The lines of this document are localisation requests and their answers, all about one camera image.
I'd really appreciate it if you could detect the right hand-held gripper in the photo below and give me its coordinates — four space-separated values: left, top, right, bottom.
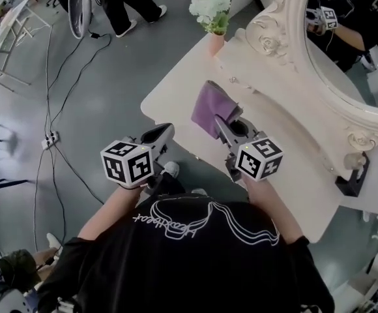
214 115 284 184

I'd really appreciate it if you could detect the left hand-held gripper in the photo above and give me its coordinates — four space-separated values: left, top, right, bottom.
100 122 176 196

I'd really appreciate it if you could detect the purple cloth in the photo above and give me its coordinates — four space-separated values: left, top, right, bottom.
190 80 244 140

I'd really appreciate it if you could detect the person's left forearm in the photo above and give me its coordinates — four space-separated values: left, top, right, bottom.
77 184 144 241

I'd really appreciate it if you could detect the person's right forearm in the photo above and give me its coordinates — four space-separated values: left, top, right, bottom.
242 177 304 245

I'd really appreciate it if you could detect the white dressing table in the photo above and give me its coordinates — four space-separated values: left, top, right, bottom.
140 33 343 244

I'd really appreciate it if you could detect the person's left shoe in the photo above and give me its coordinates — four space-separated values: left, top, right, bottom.
160 160 181 179

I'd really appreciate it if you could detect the pink vase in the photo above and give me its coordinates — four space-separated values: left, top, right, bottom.
207 33 226 57

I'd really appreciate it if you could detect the white power strip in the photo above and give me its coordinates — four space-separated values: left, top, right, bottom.
41 130 61 150

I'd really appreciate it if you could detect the clear glass perfume bottle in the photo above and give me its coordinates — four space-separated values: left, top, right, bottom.
343 151 366 171

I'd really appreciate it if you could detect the black tissue box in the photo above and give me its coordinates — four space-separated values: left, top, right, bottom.
334 151 371 198

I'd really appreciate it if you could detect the person's black printed t-shirt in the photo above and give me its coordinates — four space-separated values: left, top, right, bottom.
37 194 336 313

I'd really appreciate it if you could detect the white artificial flower bouquet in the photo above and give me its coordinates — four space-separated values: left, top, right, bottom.
188 0 237 35

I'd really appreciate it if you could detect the black floor cable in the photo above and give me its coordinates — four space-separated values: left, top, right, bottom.
50 142 106 205
32 145 66 251
45 24 112 137

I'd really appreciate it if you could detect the oval mirror ornate white frame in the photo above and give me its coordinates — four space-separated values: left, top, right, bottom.
214 0 378 179

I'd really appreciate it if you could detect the black frame chair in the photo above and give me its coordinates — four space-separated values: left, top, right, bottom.
0 121 29 189

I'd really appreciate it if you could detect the white metal-frame desk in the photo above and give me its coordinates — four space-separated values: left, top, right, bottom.
0 0 51 94

